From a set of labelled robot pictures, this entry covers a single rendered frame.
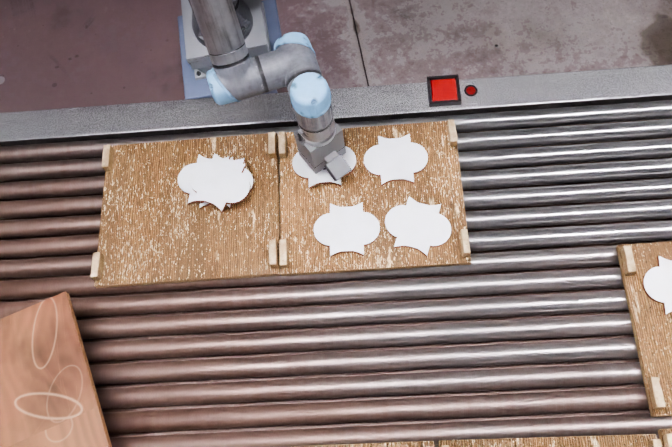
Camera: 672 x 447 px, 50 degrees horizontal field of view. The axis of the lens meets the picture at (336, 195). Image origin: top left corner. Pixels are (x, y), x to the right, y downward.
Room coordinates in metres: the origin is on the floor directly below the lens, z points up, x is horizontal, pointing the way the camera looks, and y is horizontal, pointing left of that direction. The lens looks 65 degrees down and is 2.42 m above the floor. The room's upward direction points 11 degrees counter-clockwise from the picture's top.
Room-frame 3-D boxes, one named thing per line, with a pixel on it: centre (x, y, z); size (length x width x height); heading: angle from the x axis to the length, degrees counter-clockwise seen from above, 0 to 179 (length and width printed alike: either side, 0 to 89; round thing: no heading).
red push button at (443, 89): (0.90, -0.30, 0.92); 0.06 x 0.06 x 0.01; 82
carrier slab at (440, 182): (0.67, -0.08, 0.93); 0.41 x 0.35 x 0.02; 82
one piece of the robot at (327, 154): (0.74, 0.00, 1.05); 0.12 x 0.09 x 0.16; 27
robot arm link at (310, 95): (0.76, 0.01, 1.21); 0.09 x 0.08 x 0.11; 7
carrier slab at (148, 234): (0.72, 0.33, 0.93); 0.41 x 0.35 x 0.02; 83
